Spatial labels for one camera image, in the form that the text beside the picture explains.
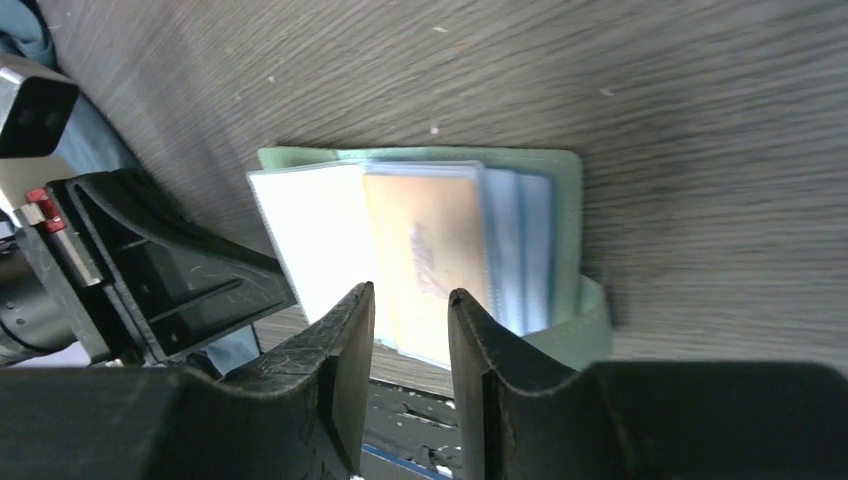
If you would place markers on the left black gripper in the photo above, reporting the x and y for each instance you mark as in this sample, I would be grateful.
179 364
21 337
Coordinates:
153 288

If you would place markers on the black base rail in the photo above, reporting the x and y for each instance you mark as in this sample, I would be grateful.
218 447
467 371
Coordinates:
413 429

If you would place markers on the green card holder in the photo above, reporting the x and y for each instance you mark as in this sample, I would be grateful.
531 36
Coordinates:
315 210

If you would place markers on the tan credit card in holder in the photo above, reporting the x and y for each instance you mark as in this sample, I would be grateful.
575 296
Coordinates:
428 231

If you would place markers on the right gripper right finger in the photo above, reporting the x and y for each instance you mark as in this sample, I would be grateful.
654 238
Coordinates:
523 415

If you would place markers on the blue-grey cloth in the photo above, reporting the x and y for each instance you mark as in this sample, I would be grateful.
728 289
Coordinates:
91 144

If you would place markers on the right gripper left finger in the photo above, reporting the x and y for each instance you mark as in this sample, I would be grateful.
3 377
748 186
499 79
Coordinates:
296 412

